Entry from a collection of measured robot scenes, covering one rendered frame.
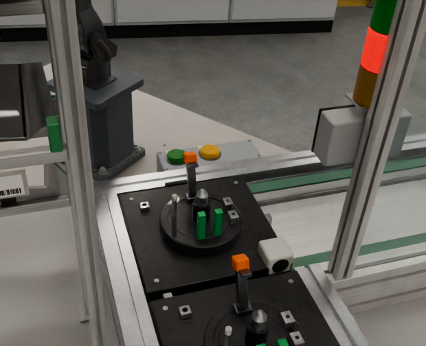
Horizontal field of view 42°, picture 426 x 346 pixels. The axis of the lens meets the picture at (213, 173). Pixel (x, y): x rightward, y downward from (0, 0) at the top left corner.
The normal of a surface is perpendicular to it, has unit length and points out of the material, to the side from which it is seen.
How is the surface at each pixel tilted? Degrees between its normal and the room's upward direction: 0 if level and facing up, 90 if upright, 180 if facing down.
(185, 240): 0
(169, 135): 0
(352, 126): 90
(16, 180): 90
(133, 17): 90
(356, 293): 90
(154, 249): 0
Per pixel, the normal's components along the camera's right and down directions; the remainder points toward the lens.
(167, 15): 0.19, 0.60
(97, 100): 0.05, -0.80
